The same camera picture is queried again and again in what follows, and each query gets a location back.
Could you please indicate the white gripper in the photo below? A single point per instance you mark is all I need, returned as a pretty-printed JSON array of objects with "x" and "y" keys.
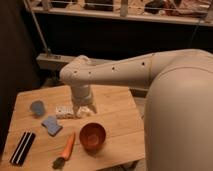
[{"x": 82, "y": 96}]

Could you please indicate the black striped eraser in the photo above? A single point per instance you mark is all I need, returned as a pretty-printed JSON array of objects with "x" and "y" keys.
[{"x": 22, "y": 149}]

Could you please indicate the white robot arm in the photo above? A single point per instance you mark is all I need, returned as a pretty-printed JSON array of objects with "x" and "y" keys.
[{"x": 178, "y": 116}]

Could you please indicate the white patterned block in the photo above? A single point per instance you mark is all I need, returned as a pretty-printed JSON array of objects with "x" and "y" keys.
[{"x": 64, "y": 112}]

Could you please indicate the red bowl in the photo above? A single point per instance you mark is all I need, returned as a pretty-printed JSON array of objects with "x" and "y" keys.
[{"x": 92, "y": 136}]

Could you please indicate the blue sponge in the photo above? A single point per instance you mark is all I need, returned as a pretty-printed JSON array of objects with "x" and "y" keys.
[{"x": 50, "y": 123}]

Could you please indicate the wooden table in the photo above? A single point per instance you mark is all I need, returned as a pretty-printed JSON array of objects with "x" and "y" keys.
[{"x": 116, "y": 111}]

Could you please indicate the blue plastic cup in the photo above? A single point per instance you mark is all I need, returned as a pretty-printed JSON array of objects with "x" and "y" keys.
[{"x": 37, "y": 108}]

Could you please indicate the metal pole stand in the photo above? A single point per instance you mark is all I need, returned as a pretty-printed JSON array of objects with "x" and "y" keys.
[{"x": 45, "y": 47}]

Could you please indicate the orange toy carrot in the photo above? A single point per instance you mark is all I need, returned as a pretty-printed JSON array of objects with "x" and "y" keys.
[{"x": 66, "y": 153}]

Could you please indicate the cluttered upper shelf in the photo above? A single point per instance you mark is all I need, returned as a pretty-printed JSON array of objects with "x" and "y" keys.
[{"x": 186, "y": 12}]

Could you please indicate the metal rail beam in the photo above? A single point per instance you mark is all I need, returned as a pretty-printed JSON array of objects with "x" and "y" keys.
[{"x": 57, "y": 62}]

